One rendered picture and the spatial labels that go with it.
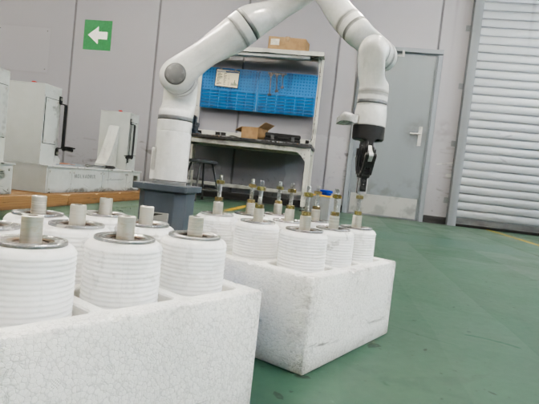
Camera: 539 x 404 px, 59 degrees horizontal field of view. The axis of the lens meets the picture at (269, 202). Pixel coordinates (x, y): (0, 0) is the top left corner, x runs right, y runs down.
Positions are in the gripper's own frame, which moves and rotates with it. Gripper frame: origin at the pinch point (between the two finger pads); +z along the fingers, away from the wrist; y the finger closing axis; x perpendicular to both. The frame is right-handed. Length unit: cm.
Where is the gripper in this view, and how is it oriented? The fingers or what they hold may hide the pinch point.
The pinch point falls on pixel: (362, 185)
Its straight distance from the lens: 115.9
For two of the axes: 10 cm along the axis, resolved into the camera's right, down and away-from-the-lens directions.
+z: -1.1, 9.9, 0.5
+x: -9.9, -1.1, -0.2
